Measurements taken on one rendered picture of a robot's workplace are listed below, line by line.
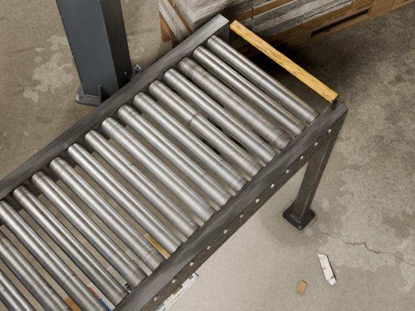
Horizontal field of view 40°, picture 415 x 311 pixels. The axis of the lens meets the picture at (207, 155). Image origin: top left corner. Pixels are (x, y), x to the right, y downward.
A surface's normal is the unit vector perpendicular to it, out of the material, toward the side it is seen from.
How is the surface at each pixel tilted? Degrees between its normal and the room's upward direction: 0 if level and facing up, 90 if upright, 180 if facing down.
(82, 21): 90
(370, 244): 0
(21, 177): 0
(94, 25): 90
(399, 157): 0
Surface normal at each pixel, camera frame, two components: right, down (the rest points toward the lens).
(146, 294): 0.00, -0.49
